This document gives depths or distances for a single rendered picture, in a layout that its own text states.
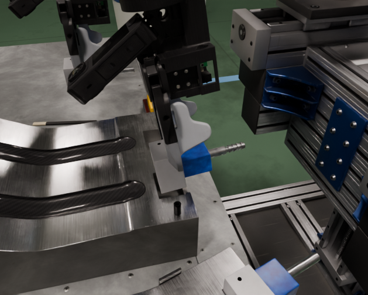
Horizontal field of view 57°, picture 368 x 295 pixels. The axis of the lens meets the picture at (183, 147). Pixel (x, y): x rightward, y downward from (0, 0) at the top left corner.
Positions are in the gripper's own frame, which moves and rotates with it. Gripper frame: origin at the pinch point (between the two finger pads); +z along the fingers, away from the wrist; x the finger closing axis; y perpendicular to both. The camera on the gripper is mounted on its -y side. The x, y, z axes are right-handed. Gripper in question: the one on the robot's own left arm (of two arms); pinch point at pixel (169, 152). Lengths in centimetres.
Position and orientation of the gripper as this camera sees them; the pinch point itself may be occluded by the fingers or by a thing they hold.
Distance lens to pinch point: 46.1
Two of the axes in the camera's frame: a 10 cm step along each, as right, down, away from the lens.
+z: 1.7, 8.2, 5.4
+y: 9.6, -2.6, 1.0
